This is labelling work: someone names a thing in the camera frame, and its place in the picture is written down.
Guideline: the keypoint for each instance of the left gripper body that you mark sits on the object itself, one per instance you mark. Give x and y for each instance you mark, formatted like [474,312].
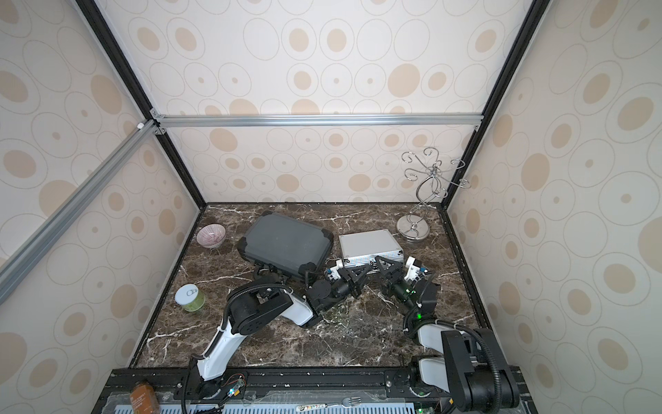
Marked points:
[340,291]

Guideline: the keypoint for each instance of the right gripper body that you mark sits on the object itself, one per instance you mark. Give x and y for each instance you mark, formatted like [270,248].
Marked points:
[392,278]

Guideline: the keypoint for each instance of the silver aluminium poker case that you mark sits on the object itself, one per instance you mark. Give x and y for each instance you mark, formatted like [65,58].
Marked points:
[358,249]

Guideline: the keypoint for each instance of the dark grey poker case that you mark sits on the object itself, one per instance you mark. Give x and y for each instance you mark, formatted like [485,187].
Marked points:
[290,246]

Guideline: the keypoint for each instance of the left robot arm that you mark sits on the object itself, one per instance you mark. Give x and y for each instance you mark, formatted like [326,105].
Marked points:
[252,307]

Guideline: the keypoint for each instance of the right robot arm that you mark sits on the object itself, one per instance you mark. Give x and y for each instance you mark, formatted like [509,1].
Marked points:
[471,369]

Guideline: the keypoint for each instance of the chrome hook stand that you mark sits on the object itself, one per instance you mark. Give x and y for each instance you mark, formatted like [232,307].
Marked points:
[427,171]

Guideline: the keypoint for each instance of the metal fork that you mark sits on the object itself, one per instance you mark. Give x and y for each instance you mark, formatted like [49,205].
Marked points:
[348,402]

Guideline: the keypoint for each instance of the pink ribbed bowl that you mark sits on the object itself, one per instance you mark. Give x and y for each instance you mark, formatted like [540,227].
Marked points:
[211,236]

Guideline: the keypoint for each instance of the white lidded green can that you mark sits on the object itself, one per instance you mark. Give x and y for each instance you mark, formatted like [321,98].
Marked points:
[190,298]

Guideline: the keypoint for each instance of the brown bottle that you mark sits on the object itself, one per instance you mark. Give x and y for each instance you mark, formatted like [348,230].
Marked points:
[143,399]

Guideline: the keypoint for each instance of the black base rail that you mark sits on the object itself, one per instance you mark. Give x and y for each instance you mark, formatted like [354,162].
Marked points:
[277,390]

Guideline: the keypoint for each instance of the horizontal aluminium rail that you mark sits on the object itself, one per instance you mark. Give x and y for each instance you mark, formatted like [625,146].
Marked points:
[323,120]

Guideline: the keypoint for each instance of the diagonal aluminium rail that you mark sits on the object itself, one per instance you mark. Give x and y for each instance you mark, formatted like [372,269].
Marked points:
[18,267]

